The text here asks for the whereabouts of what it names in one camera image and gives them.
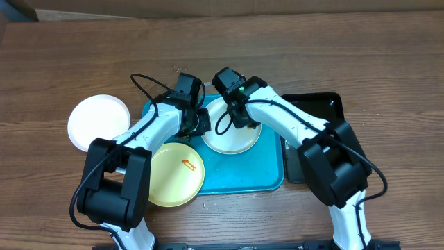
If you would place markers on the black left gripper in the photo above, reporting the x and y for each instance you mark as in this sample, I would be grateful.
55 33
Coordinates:
205 126

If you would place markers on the white plate with red stain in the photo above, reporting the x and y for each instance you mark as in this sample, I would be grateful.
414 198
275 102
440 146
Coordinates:
99 116

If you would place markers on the black tray with water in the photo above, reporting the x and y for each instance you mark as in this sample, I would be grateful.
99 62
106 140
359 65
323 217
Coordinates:
324 105

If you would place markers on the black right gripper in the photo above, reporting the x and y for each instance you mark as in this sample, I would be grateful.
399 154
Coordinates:
243 123

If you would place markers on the cardboard sheet at back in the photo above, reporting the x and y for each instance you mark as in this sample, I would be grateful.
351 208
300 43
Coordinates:
219 8

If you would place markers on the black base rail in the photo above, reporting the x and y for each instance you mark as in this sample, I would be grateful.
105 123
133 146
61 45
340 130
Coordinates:
308 245

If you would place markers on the yellow plate with orange stain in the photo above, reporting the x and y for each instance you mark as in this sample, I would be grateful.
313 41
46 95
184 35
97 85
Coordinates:
177 175

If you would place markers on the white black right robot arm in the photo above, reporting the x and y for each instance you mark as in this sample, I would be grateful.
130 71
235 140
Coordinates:
334 165

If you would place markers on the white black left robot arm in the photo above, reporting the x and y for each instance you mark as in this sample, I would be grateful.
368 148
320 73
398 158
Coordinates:
114 188

